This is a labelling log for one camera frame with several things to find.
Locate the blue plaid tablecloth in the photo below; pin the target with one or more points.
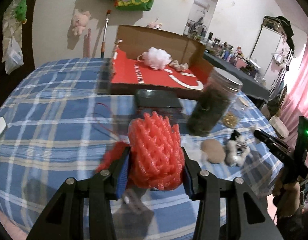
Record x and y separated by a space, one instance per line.
59 125

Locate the white wardrobe cabinet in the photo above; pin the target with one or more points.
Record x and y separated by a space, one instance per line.
267 42

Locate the dark beauty cream box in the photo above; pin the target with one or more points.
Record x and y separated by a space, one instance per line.
163 102

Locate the right hand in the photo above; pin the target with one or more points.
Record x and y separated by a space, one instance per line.
290 196

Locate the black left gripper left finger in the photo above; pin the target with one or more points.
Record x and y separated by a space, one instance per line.
62 218

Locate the pink white plush behind box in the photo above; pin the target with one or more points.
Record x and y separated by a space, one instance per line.
155 24

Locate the pink plush on wall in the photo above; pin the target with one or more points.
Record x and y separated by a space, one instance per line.
79 21

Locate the red foam net sleeve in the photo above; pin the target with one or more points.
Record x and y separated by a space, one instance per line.
156 153

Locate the pink curtain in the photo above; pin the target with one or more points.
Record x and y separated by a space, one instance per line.
296 103

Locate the green plush on door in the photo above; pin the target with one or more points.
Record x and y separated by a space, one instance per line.
20 11

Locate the plastic bag on door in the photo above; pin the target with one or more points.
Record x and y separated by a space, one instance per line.
13 57

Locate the cardboard box red inside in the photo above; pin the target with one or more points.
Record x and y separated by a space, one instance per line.
129 75

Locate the tan round sponge puff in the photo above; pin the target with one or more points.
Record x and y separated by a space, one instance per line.
214 151

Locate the white fluffy bunny scrunchie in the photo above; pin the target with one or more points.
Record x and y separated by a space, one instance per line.
237 150

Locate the white mesh bath pouf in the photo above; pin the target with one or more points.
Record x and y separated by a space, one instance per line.
157 59

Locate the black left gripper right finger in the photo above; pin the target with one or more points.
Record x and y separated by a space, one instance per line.
228 209

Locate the dark covered side table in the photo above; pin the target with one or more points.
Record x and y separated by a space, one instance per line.
250 87

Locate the broom with orange handle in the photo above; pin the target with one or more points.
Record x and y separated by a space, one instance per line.
104 34

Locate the small jar gold clips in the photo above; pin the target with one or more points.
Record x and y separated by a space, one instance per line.
235 113

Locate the large glass jar dark contents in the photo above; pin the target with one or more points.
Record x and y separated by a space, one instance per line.
218 95

